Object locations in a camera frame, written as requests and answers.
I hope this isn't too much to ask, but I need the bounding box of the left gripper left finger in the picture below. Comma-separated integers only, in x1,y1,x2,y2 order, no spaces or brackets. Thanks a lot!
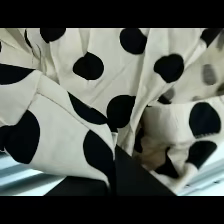
44,175,116,197

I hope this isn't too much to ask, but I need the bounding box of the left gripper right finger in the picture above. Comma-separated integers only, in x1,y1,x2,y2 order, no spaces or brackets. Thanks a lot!
114,144,177,197

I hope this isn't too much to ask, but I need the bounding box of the cream black-dotted garment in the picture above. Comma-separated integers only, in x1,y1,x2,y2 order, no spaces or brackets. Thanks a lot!
0,27,224,195

